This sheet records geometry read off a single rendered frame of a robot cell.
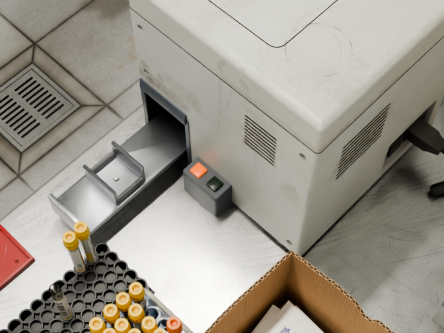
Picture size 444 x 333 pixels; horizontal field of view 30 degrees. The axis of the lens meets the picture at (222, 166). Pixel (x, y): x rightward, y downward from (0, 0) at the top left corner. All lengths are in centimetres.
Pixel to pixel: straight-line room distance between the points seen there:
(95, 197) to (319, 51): 36
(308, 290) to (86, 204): 30
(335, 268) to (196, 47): 34
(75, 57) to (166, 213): 132
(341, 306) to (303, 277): 5
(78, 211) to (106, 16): 143
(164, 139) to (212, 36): 27
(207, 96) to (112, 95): 135
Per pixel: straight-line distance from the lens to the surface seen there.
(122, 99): 224
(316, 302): 94
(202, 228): 105
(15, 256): 107
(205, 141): 100
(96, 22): 241
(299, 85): 80
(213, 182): 102
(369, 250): 106
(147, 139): 108
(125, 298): 90
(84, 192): 105
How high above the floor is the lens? 182
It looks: 60 degrees down
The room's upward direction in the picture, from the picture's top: 1 degrees counter-clockwise
